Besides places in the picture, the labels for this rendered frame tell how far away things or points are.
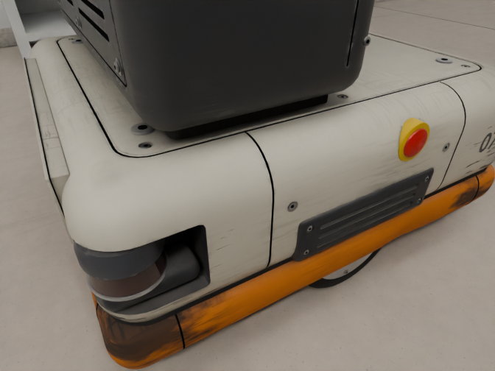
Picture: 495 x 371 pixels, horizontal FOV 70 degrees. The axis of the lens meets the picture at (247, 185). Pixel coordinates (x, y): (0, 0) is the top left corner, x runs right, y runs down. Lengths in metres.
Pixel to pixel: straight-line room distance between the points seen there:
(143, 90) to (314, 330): 0.39
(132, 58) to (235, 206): 0.15
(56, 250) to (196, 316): 0.36
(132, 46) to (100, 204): 0.12
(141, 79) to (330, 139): 0.20
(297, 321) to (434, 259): 0.27
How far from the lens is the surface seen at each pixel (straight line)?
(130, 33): 0.29
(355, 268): 0.58
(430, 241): 0.71
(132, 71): 0.30
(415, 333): 0.57
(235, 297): 0.42
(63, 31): 1.66
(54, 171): 0.36
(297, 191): 0.36
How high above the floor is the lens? 0.45
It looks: 36 degrees down
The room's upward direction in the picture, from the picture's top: straight up
